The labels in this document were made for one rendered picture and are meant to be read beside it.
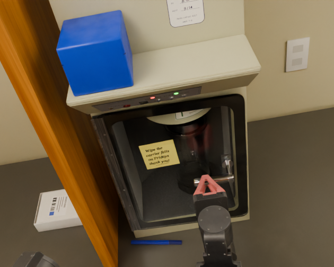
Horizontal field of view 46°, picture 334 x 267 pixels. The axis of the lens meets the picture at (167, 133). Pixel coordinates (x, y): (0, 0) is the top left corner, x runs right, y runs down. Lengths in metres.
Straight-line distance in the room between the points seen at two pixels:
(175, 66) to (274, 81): 0.74
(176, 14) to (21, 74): 0.28
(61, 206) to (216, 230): 0.65
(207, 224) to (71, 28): 0.39
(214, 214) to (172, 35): 0.33
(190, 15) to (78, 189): 0.41
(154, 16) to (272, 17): 0.61
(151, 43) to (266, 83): 0.71
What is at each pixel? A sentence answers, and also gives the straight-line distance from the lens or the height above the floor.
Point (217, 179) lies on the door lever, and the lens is 0.88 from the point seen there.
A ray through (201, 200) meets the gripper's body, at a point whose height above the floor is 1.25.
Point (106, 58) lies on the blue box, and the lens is 0.62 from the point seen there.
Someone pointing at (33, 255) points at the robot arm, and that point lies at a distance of 0.73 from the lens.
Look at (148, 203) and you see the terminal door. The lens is 1.00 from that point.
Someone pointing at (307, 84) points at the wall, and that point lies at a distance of 1.44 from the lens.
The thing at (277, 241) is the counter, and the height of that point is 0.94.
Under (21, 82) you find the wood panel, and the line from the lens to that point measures 0.69.
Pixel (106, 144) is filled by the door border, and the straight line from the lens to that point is 0.86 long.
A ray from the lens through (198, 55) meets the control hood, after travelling 0.70.
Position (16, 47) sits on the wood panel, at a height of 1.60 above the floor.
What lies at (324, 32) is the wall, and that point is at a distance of 1.35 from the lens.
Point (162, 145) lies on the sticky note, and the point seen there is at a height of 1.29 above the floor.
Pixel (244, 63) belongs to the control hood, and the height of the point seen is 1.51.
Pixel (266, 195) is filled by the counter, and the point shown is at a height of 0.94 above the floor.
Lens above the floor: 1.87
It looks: 41 degrees down
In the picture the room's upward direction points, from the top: 12 degrees counter-clockwise
